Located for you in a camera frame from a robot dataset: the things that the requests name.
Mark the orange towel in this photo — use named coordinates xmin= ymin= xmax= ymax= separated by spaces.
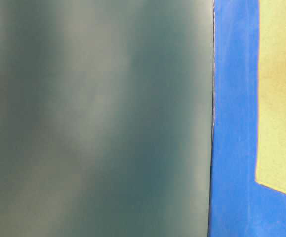
xmin=256 ymin=0 xmax=286 ymax=194

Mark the blue table cloth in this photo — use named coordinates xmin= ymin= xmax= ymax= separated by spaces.
xmin=208 ymin=0 xmax=286 ymax=237

